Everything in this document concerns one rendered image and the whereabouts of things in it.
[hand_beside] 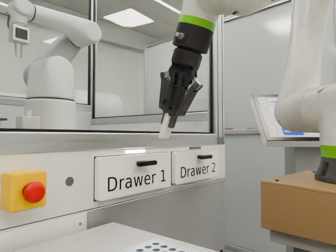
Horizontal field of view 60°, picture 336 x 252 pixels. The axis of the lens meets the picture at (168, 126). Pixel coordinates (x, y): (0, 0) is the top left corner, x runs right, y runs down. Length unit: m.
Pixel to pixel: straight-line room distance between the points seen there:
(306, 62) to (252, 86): 1.61
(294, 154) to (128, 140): 0.94
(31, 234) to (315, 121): 0.73
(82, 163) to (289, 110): 0.58
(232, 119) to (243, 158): 0.36
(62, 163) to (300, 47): 0.73
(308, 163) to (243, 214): 1.18
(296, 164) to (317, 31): 0.75
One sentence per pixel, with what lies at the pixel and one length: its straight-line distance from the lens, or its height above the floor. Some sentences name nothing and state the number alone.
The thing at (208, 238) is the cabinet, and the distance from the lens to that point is 1.25.
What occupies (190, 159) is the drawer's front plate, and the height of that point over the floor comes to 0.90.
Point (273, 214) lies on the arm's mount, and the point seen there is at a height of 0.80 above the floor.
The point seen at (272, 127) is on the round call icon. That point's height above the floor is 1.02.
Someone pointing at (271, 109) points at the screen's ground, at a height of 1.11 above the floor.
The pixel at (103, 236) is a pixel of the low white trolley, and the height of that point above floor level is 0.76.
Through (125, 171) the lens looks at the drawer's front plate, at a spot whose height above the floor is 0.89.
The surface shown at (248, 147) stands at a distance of 2.53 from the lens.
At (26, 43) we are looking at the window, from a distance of 0.72.
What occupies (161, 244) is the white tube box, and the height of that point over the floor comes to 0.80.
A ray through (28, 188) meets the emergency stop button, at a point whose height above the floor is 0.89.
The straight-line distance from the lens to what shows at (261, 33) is 2.61.
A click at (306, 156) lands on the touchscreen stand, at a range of 1.58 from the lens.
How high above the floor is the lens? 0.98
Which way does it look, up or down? 2 degrees up
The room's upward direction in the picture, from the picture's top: straight up
